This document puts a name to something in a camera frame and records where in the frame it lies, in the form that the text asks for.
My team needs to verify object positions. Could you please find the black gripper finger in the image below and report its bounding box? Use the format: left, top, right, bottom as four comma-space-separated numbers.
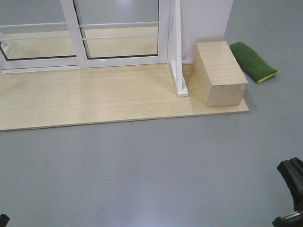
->
0, 214, 10, 227
272, 211, 303, 227
277, 157, 303, 211

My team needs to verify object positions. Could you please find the white framed sliding glass door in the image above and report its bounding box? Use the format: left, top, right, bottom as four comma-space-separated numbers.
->
60, 0, 170, 68

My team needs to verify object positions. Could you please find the green sandbag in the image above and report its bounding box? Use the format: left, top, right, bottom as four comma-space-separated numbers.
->
229, 42, 279, 83

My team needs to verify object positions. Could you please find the plywood box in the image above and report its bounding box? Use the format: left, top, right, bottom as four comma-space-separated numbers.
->
193, 41, 248, 107

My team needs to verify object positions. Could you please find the light plywood base board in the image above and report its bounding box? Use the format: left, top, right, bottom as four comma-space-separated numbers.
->
0, 64, 249, 131

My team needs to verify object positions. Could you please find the white wooden support brace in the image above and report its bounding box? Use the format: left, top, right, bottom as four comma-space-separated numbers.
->
168, 0, 188, 97

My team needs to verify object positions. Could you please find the fixed white framed glass panel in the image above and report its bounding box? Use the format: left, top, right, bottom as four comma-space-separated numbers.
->
0, 0, 85, 74

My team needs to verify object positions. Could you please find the white door frame post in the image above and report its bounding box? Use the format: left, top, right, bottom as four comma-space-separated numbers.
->
180, 0, 233, 63

